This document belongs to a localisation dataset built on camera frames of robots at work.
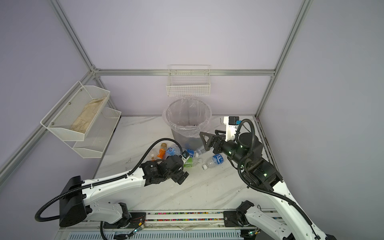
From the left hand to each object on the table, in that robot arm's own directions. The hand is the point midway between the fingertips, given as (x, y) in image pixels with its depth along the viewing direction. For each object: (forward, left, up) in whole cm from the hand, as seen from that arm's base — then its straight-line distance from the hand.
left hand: (178, 168), depth 78 cm
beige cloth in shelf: (+16, +50, +17) cm, 55 cm away
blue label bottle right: (+10, -22, -8) cm, 25 cm away
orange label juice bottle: (+15, +12, -7) cm, 21 cm away
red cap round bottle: (+14, +19, -11) cm, 26 cm away
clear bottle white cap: (+16, -11, -9) cm, 22 cm away
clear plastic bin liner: (+38, -3, +1) cm, 38 cm away
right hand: (+3, -13, +28) cm, 31 cm away
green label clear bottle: (+7, -8, -7) cm, 13 cm away
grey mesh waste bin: (+20, -4, -5) cm, 21 cm away
